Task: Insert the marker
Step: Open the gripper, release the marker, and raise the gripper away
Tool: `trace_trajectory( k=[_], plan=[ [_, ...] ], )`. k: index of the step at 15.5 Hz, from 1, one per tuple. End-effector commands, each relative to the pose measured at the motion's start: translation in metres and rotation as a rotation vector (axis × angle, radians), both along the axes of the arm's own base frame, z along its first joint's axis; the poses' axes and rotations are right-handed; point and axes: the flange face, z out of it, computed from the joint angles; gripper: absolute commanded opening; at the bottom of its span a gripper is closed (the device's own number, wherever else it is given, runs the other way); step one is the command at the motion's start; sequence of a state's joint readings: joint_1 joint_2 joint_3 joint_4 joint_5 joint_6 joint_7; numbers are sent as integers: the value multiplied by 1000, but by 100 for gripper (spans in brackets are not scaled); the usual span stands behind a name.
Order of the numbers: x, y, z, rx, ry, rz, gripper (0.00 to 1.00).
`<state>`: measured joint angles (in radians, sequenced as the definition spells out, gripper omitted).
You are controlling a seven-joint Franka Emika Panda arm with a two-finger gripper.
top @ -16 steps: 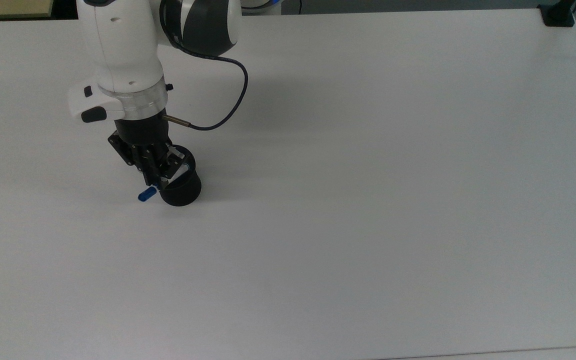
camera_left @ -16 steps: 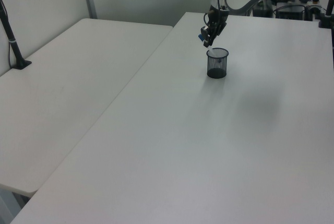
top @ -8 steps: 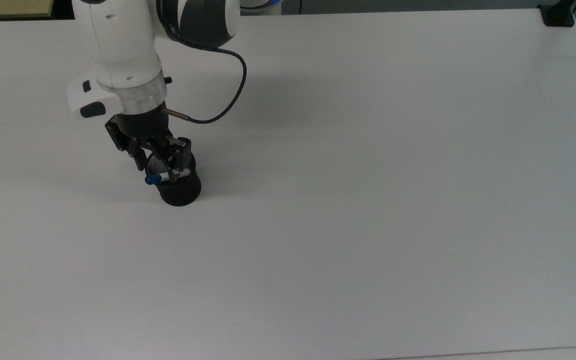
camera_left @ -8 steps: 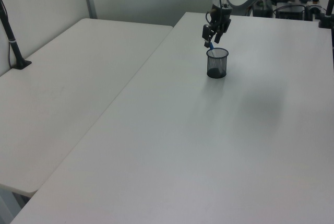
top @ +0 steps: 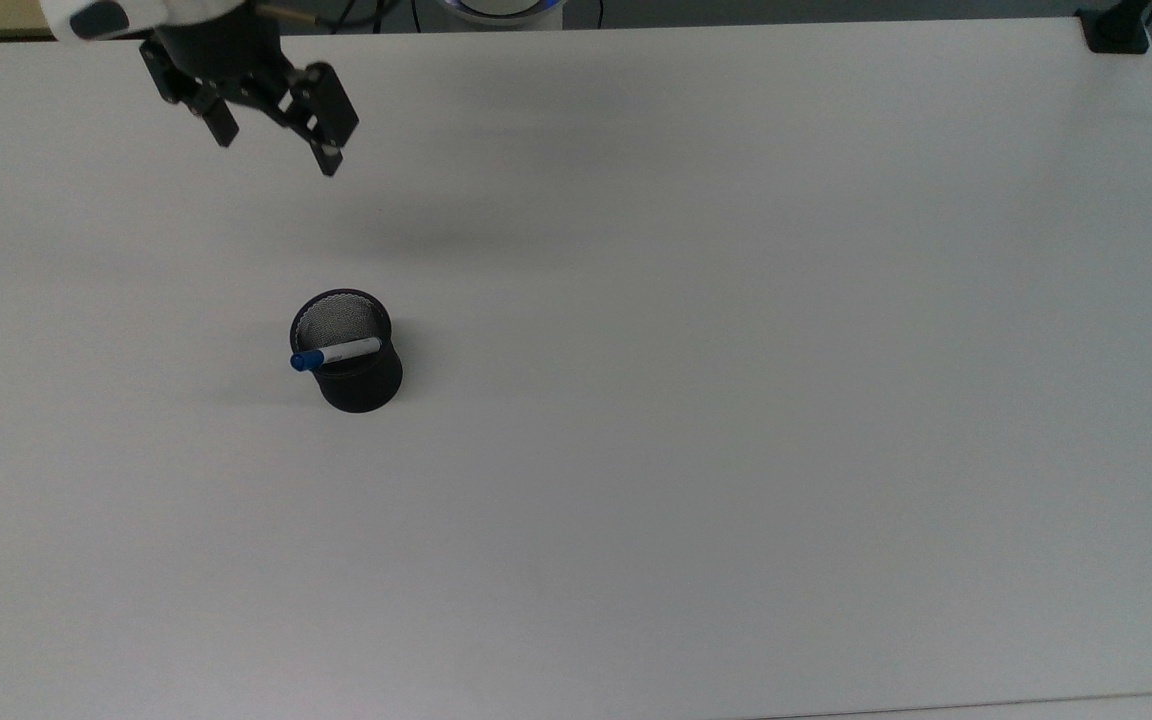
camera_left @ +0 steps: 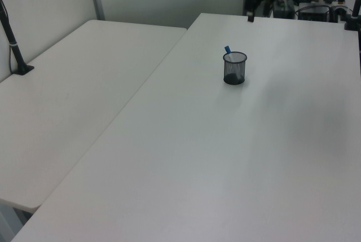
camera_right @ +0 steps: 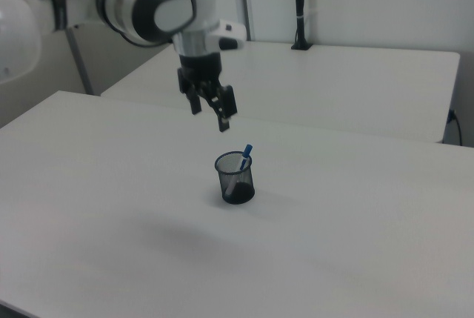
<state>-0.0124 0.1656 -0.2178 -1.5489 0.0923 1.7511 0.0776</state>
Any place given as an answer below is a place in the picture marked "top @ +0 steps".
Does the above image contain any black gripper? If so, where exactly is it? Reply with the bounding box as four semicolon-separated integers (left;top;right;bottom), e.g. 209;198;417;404
139;8;360;179

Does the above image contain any blue capped white marker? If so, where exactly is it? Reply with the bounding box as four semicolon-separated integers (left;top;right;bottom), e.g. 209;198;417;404
289;336;384;373

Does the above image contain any black mesh pen cup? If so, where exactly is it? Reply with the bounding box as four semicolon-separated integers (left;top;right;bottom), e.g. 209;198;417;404
289;288;405;415

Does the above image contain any thin black cable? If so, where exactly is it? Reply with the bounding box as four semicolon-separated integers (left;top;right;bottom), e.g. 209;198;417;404
334;0;423;31

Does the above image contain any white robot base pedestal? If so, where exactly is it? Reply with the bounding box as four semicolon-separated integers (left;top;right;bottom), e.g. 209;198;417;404
442;0;569;31

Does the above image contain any black table clamp mount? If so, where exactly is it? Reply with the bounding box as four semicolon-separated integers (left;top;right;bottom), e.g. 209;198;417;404
1076;0;1152;55

